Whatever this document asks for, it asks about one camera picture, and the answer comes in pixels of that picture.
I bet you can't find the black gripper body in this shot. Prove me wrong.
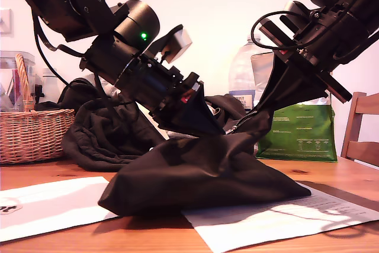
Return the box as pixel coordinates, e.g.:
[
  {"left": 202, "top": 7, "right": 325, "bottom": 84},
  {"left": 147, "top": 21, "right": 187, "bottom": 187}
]
[
  {"left": 259, "top": 2, "right": 372, "bottom": 103},
  {"left": 115, "top": 54, "right": 205, "bottom": 123}
]

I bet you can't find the black zip bag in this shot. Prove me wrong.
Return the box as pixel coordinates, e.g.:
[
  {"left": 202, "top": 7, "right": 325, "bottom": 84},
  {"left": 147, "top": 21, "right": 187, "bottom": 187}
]
[{"left": 97, "top": 106, "right": 313, "bottom": 217}]

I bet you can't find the large clear water bottle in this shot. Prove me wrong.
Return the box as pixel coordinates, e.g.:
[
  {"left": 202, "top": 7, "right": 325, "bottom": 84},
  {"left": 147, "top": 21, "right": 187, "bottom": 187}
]
[{"left": 228, "top": 35, "right": 275, "bottom": 111}]

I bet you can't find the green and silver pouch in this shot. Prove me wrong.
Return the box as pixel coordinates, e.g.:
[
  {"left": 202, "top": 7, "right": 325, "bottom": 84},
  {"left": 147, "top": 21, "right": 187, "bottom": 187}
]
[{"left": 250, "top": 53, "right": 338, "bottom": 164}]

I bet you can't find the wooden chair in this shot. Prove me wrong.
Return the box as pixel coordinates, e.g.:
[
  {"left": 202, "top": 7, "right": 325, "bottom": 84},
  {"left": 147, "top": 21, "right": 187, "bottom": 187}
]
[{"left": 340, "top": 91, "right": 379, "bottom": 168}]

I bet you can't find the black hoodie with grey lining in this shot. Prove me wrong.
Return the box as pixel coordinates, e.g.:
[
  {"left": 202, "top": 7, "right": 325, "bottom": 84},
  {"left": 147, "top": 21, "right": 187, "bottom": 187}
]
[{"left": 35, "top": 78, "right": 255, "bottom": 172}]

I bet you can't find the white bottle with cap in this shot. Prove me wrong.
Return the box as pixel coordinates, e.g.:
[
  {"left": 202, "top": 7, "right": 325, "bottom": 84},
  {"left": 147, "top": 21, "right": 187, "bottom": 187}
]
[{"left": 41, "top": 68, "right": 60, "bottom": 104}]

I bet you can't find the small black object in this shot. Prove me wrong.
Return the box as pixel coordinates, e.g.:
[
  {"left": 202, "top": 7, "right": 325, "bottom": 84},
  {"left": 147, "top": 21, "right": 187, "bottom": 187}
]
[{"left": 34, "top": 84, "right": 46, "bottom": 106}]

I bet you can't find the white printed paper sheet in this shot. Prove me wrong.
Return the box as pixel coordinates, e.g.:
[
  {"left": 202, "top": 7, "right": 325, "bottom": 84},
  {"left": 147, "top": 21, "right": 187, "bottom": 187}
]
[{"left": 180, "top": 183, "right": 379, "bottom": 253}]

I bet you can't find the clear jar with grey lid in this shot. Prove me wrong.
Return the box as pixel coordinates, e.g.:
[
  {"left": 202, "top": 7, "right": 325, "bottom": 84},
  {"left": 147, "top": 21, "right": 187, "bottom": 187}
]
[{"left": 0, "top": 50, "right": 36, "bottom": 111}]

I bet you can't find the white paper with black sticker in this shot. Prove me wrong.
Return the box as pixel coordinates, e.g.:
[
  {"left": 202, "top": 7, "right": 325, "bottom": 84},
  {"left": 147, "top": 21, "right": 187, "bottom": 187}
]
[{"left": 0, "top": 175, "right": 122, "bottom": 242}]

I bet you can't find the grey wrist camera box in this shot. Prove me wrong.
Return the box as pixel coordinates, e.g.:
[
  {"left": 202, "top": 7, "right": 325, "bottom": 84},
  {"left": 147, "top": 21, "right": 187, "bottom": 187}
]
[
  {"left": 282, "top": 0, "right": 311, "bottom": 31},
  {"left": 147, "top": 24, "right": 193, "bottom": 65}
]

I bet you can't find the black cable loop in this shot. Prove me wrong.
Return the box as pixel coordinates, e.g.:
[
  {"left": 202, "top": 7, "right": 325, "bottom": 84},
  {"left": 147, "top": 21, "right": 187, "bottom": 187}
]
[
  {"left": 250, "top": 9, "right": 306, "bottom": 49},
  {"left": 94, "top": 73, "right": 136, "bottom": 110}
]

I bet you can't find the long thin black cable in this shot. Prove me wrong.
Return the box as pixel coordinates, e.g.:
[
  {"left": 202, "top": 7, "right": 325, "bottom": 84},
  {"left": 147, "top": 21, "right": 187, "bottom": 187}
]
[{"left": 31, "top": 14, "right": 73, "bottom": 88}]

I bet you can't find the wicker basket with handle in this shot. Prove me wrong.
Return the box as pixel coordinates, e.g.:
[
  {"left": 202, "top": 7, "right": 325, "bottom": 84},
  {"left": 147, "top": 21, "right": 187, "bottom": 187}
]
[{"left": 0, "top": 53, "right": 75, "bottom": 165}]

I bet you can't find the white wall plate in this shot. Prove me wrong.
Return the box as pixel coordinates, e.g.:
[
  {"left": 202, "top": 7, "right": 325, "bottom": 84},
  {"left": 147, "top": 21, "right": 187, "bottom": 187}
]
[{"left": 0, "top": 8, "right": 14, "bottom": 37}]

